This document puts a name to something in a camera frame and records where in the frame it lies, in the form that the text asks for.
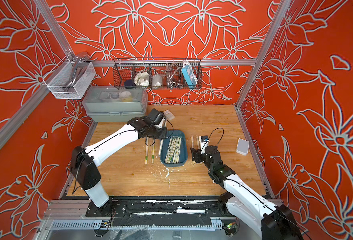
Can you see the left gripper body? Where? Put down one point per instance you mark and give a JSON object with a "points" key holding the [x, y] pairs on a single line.
{"points": [[158, 133]]}

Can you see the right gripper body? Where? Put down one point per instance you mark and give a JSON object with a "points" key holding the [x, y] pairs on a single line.
{"points": [[200, 158]]}

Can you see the blue plastic storage box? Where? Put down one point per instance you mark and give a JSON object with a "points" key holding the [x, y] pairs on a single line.
{"points": [[183, 150]]}

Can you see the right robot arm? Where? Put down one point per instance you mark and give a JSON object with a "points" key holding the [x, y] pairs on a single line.
{"points": [[265, 218]]}

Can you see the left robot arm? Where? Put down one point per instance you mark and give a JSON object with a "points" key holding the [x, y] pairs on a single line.
{"points": [[85, 161]]}

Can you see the small white labelled box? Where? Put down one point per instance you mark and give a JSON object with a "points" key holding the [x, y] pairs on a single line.
{"points": [[169, 115]]}

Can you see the chopstick pairs bundle in box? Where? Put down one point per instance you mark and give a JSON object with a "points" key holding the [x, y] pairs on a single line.
{"points": [[173, 151]]}

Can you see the grey lidded storage container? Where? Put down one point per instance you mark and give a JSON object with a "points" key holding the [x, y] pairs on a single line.
{"points": [[108, 104]]}

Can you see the white square pad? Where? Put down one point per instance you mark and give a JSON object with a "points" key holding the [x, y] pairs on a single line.
{"points": [[242, 147]]}

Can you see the white crumpled bag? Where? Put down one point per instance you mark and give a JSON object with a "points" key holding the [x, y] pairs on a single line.
{"points": [[142, 79]]}

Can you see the metal whisk utensil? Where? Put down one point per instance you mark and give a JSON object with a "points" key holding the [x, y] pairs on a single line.
{"points": [[173, 75]]}

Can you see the light blue carton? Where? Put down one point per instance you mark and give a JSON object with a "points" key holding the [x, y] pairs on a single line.
{"points": [[189, 75]]}

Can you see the metal tongs in basket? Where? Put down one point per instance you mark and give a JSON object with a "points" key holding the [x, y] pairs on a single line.
{"points": [[78, 69]]}

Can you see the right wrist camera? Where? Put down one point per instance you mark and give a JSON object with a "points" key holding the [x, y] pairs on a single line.
{"points": [[203, 143]]}

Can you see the black wire wall basket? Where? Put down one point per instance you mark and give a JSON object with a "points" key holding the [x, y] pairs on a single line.
{"points": [[125, 69]]}

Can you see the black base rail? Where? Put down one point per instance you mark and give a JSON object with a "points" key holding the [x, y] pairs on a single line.
{"points": [[161, 211]]}

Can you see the white wire wall basket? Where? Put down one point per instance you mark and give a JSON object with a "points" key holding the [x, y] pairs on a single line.
{"points": [[56, 82]]}

